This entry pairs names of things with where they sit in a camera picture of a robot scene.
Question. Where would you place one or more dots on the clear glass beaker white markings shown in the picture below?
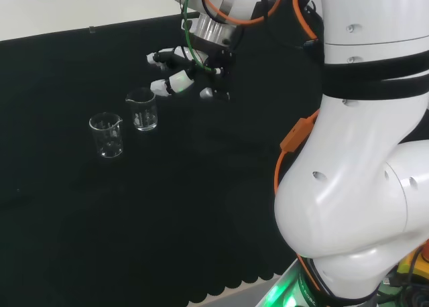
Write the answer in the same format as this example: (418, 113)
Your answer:
(107, 142)
(144, 117)

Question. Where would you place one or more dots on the clear cloth clip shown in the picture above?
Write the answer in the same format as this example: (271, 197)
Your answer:
(91, 29)

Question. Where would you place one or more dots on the yellow stop button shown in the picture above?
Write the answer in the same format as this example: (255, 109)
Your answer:
(410, 263)

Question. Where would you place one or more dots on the black bench cloth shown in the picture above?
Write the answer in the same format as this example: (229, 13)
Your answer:
(167, 203)

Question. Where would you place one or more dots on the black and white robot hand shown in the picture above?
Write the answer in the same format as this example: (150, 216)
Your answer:
(214, 69)

